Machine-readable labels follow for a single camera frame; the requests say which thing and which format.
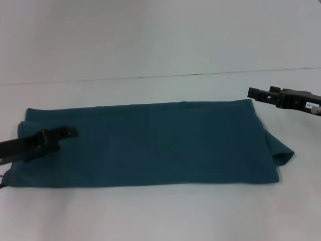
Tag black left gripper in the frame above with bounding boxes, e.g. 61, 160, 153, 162
0, 125, 80, 166

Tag teal blue FREE! t-shirt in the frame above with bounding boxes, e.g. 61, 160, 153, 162
1, 98, 295, 189

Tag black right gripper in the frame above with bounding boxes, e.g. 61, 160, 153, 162
247, 85, 321, 115

